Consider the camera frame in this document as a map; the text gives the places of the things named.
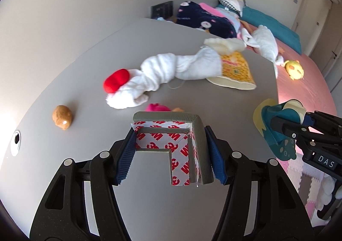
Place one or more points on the yellow tissue pack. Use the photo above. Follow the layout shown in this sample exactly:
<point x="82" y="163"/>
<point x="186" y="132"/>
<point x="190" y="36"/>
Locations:
<point x="235" y="72"/>

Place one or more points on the white goose plush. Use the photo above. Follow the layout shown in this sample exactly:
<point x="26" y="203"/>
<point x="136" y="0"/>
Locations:
<point x="264" y="43"/>

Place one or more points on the colourful foam floor mat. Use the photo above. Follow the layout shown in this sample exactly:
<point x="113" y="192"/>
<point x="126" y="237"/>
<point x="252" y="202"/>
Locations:
<point x="314" y="187"/>

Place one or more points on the pink small toy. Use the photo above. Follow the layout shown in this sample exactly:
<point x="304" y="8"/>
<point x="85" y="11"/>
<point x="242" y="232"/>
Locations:
<point x="154" y="107"/>

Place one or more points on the patterned grey yellow pillow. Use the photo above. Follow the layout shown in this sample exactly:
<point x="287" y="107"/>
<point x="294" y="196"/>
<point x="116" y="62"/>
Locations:
<point x="236" y="6"/>

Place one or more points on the yellow chick plush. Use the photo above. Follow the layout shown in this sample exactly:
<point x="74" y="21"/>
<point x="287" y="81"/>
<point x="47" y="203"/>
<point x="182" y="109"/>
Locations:
<point x="294" y="69"/>

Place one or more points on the navy rabbit print blanket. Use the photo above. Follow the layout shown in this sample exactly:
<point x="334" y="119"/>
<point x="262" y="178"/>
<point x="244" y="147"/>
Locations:
<point x="194" y="16"/>

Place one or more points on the white knotted cloth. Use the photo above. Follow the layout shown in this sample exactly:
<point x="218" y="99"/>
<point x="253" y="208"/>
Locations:
<point x="161" y="69"/>

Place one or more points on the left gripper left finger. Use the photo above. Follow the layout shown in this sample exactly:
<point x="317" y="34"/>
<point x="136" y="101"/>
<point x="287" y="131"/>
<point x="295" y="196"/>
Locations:
<point x="124" y="156"/>

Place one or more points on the black wall switch panel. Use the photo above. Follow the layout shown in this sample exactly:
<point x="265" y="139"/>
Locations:
<point x="164" y="10"/>

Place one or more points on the grey foam corner guard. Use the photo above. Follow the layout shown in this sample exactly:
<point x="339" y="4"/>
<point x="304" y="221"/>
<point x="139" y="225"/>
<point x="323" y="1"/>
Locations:
<point x="182" y="136"/>

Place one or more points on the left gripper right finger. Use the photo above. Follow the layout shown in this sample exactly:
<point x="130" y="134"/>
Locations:
<point x="218" y="154"/>

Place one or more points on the pink blanket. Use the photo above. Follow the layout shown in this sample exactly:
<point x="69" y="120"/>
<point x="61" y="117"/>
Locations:
<point x="211" y="10"/>

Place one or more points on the teal long pillow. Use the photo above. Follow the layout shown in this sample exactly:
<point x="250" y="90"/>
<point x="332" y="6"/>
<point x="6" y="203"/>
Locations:
<point x="280" y="31"/>

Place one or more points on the red round plush piece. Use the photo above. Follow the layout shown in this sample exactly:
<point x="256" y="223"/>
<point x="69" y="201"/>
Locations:
<point x="116" y="80"/>

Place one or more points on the brown round toy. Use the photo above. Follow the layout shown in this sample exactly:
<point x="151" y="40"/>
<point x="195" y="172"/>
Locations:
<point x="62" y="117"/>

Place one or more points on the light blue small cloth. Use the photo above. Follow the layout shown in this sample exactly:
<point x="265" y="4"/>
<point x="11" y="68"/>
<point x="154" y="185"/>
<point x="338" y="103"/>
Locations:
<point x="166" y="20"/>

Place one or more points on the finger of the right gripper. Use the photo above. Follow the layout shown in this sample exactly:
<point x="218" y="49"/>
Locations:
<point x="323" y="122"/>
<point x="281" y="127"/>

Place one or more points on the pink bed sheet mattress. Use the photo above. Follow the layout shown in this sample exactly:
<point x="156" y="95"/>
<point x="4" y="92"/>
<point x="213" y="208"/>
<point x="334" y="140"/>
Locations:
<point x="311" y="90"/>

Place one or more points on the teal yellow dinosaur toy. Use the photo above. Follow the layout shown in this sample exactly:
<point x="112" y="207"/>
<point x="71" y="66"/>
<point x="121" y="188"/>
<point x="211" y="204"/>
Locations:
<point x="282" y="147"/>

